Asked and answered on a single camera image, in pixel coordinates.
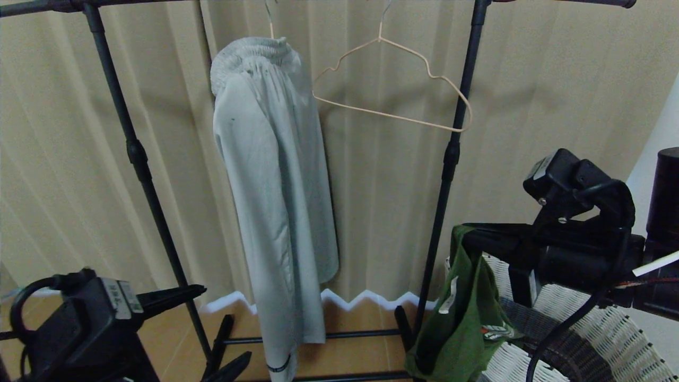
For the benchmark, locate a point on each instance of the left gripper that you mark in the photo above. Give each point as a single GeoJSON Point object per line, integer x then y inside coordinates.
{"type": "Point", "coordinates": [122, 366]}

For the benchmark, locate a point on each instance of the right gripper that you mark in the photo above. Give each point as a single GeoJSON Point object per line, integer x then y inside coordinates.
{"type": "Point", "coordinates": [583, 260]}

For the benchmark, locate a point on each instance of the green garment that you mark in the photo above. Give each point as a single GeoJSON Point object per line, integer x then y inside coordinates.
{"type": "Point", "coordinates": [461, 329]}

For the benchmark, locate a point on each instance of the pale grey shorts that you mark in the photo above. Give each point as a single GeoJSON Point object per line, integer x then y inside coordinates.
{"type": "Point", "coordinates": [276, 185]}

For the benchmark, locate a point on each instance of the pink clothes hanger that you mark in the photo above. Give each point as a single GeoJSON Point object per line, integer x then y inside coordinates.
{"type": "Point", "coordinates": [271, 26]}
{"type": "Point", "coordinates": [380, 32]}

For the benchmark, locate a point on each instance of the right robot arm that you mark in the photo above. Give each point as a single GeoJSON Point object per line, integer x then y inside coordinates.
{"type": "Point", "coordinates": [663, 201]}

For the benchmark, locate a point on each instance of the white laundry basket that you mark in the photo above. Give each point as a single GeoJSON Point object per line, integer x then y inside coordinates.
{"type": "Point", "coordinates": [636, 345]}

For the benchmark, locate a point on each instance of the black clothes rack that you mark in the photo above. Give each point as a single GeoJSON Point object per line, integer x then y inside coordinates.
{"type": "Point", "coordinates": [135, 154]}

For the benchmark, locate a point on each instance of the beige curtain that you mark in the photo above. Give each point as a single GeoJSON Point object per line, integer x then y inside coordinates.
{"type": "Point", "coordinates": [530, 79]}

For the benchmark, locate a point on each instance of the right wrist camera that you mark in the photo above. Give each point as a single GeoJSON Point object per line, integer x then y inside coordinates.
{"type": "Point", "coordinates": [562, 175]}

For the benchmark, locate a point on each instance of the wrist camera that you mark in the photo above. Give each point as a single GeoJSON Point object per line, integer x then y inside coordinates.
{"type": "Point", "coordinates": [79, 318]}
{"type": "Point", "coordinates": [562, 175]}

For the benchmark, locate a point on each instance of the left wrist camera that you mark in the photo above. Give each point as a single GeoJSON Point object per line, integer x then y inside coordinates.
{"type": "Point", "coordinates": [79, 318]}

